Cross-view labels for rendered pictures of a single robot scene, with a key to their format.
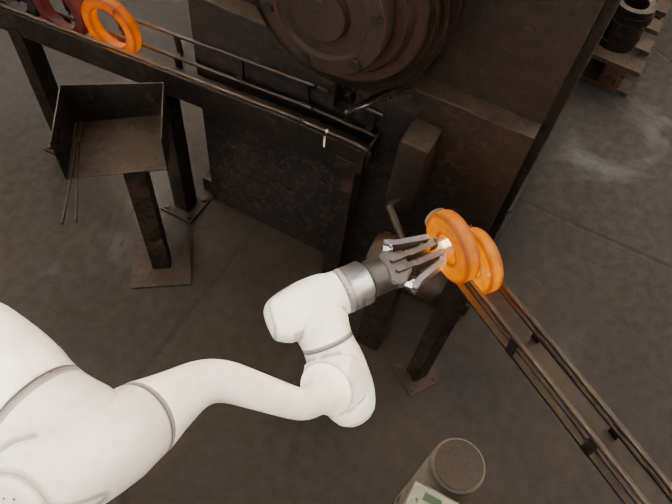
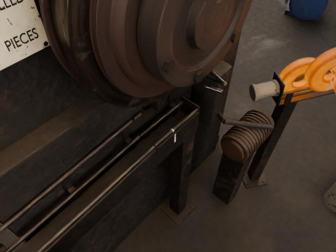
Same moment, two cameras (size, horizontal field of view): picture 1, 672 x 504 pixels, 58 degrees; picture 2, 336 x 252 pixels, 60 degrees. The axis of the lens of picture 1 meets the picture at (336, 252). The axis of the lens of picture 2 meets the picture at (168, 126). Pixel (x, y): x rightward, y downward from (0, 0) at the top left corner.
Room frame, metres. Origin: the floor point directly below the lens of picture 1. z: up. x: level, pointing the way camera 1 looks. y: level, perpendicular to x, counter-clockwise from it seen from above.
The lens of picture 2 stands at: (0.93, 0.57, 1.40)
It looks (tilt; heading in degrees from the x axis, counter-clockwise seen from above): 51 degrees down; 293
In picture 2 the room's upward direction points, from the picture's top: straight up
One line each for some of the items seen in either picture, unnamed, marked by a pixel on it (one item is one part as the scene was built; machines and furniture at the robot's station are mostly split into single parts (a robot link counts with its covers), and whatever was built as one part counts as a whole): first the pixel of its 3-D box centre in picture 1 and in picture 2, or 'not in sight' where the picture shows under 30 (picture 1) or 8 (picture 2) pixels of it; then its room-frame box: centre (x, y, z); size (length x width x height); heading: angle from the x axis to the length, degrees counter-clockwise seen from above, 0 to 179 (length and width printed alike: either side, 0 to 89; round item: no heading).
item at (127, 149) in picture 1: (136, 199); not in sight; (1.07, 0.62, 0.36); 0.26 x 0.20 x 0.72; 105
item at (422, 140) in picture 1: (413, 165); (209, 90); (1.08, -0.16, 0.68); 0.11 x 0.08 x 0.24; 160
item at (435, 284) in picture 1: (396, 301); (238, 161); (0.91, -0.20, 0.27); 0.22 x 0.13 x 0.53; 70
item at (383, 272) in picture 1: (387, 271); not in sight; (0.65, -0.11, 0.84); 0.09 x 0.08 x 0.07; 125
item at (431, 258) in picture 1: (419, 263); not in sight; (0.68, -0.17, 0.84); 0.11 x 0.01 x 0.04; 123
